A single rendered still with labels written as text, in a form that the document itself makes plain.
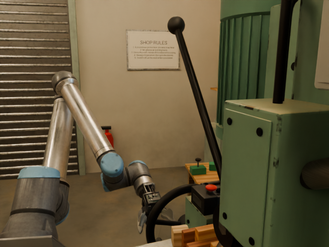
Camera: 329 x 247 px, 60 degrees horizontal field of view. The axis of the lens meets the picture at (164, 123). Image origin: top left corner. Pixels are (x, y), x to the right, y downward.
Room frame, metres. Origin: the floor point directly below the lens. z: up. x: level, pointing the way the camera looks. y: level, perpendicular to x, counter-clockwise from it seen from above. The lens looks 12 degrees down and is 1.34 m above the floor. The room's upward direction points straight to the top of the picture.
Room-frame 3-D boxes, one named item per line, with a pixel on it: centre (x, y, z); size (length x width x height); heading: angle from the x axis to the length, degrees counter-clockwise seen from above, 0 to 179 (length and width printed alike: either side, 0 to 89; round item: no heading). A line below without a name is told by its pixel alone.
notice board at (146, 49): (3.48, 0.13, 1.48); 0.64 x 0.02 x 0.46; 101
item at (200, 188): (0.73, -0.14, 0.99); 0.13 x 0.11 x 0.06; 109
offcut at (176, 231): (0.63, -0.04, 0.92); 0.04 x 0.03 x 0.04; 99
